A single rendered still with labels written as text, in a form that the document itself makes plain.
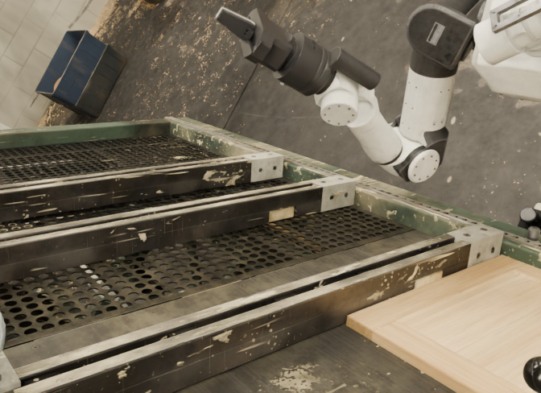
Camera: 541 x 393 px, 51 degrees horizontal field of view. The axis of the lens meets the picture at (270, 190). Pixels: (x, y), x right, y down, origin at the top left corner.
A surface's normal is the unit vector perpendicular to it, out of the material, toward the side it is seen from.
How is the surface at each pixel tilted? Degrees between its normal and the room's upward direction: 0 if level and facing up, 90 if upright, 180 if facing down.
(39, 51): 90
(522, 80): 68
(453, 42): 54
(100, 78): 90
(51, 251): 90
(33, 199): 90
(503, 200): 0
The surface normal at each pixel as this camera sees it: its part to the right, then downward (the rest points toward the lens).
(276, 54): 0.14, 0.63
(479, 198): -0.62, -0.39
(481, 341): 0.07, -0.95
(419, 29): -0.53, 0.51
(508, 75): -0.67, 0.67
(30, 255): 0.62, 0.26
